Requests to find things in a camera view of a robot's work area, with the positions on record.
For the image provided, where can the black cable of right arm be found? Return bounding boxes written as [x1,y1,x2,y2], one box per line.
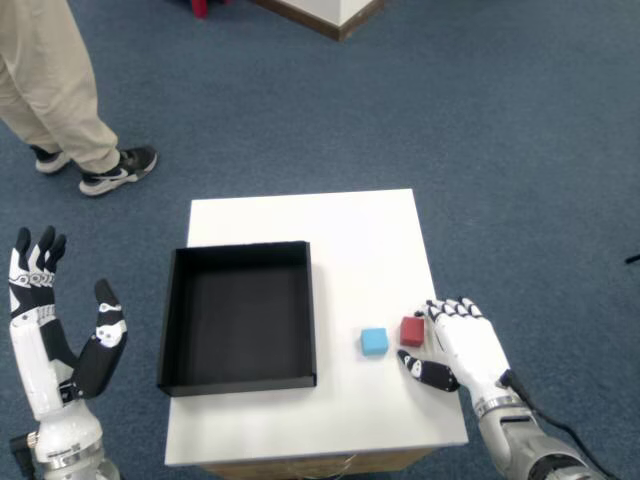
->
[499,369,619,480]

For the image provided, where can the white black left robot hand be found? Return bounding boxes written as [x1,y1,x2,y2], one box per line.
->
[7,226,129,454]

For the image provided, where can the black open box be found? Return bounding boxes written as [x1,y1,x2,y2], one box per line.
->
[156,240,319,397]

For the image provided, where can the beige trousers of person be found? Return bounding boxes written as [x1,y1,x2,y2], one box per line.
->
[0,0,121,174]

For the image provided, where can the red cube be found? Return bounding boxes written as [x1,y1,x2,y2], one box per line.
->
[399,315,426,348]

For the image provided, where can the white pillar brown baseboard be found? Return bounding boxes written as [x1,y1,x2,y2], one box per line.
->
[254,0,387,42]

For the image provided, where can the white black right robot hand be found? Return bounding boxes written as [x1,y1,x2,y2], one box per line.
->
[397,297,519,407]

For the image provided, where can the white top wooden table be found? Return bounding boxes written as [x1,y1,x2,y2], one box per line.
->
[163,187,470,480]

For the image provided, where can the blue cube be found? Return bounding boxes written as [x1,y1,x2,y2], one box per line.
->
[359,327,390,359]

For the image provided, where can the black white swoosh sneaker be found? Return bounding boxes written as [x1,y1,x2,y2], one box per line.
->
[78,145,159,197]

